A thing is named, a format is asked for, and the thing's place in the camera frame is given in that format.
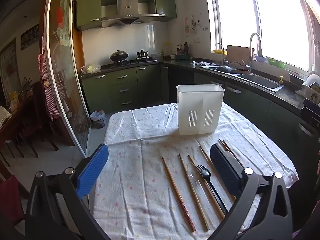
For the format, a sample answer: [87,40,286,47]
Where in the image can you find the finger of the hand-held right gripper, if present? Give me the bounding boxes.
[300,107,320,131]
[303,99,320,112]

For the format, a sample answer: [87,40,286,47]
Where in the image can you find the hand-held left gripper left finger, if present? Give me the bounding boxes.
[25,144,110,240]

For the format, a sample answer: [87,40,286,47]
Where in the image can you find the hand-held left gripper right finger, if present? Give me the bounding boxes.
[207,144,293,240]

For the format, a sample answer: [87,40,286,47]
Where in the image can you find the wooden chopstick with red end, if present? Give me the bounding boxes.
[161,155,197,232]

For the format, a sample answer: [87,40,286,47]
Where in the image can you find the white plastic utensil holder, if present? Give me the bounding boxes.
[176,84,225,136]

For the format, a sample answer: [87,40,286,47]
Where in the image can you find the white dish rack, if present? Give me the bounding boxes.
[302,82,320,105]

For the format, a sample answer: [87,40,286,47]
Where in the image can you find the black plastic fork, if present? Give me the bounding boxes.
[196,165,228,214]

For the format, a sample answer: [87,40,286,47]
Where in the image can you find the white plate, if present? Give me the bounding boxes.
[306,72,320,88]

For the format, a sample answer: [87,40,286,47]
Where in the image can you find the dark stone countertop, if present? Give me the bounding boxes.
[80,58,308,111]

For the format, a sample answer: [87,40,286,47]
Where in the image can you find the dark rectangular tray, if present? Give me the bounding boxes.
[289,73,305,86]

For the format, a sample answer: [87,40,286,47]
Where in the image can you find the clear plastic spoon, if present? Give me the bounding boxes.
[187,162,201,189]

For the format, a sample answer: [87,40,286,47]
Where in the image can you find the white floral tablecloth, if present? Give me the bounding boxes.
[93,102,299,240]

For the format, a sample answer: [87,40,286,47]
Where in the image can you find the small trash bin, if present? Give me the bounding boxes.
[90,109,106,129]

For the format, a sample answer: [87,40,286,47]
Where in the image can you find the green bowls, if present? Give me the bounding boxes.
[267,57,286,68]

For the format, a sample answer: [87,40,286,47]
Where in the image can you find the steel double sink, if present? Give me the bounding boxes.
[200,64,285,93]

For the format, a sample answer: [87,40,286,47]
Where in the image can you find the wooden chair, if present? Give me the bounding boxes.
[14,80,59,158]

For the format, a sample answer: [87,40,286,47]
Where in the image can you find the tall steel faucet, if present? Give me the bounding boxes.
[249,32,263,74]

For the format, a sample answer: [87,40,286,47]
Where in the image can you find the wooden cutting board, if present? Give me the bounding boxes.
[226,45,255,67]

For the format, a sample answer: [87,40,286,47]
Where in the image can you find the red checked apron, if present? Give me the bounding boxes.
[37,36,62,121]

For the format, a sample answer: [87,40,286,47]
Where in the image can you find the large window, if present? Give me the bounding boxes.
[205,0,320,77]

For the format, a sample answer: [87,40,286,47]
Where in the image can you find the green base cabinets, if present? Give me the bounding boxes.
[80,64,320,180]

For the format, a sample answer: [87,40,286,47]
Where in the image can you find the small steel faucet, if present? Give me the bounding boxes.
[214,43,226,66]

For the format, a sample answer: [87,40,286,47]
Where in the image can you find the plastic bag with food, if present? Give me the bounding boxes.
[81,63,102,74]

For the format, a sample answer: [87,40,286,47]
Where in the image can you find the printed glass sliding door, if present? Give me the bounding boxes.
[44,0,92,156]

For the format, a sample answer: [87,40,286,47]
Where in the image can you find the black wok with lid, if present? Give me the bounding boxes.
[109,50,130,63]

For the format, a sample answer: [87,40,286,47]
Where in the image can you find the black gas stove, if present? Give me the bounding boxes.
[110,57,158,66]

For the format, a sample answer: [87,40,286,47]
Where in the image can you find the dark sauce bottles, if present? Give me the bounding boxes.
[176,42,190,55]

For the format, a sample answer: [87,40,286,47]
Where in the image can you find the steel range hood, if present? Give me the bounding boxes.
[101,0,160,28]

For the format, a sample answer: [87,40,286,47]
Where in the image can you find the black wok with wooden handle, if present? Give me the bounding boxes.
[215,61,251,74]

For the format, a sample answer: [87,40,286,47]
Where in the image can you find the hanging wall utensils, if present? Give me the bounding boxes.
[184,15,208,34]

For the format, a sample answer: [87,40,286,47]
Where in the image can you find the dark wall poster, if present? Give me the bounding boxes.
[20,24,40,50]

